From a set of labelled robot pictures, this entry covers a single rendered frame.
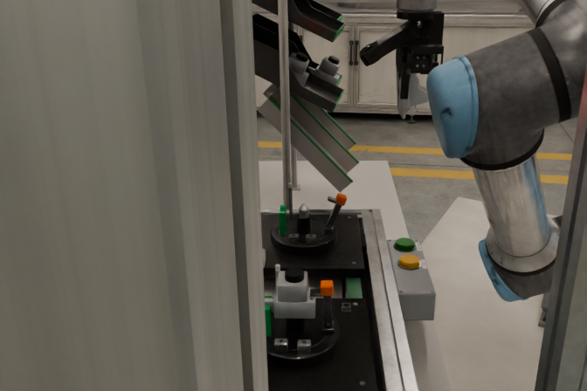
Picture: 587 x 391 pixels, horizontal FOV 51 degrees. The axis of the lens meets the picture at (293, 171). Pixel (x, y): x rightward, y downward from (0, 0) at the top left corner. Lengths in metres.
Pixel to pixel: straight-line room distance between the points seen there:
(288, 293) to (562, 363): 0.59
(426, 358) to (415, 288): 0.12
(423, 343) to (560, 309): 0.80
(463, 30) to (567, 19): 4.41
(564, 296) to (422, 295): 0.77
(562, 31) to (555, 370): 0.44
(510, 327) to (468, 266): 0.23
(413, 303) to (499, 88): 0.55
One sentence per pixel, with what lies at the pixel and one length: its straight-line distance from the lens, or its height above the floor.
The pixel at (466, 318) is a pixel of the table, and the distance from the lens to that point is 1.30.
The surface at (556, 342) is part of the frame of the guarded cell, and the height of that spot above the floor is 1.35.
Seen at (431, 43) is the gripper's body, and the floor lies 1.37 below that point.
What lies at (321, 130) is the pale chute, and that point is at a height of 1.10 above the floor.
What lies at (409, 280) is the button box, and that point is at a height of 0.96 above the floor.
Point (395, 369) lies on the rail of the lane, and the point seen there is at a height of 0.96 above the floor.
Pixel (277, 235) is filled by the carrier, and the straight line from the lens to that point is 1.28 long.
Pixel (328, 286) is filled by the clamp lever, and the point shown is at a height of 1.08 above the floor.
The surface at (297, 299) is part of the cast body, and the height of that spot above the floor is 1.06.
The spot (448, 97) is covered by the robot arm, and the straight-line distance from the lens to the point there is 0.74.
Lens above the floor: 1.59
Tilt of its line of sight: 22 degrees down
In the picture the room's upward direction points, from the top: 1 degrees counter-clockwise
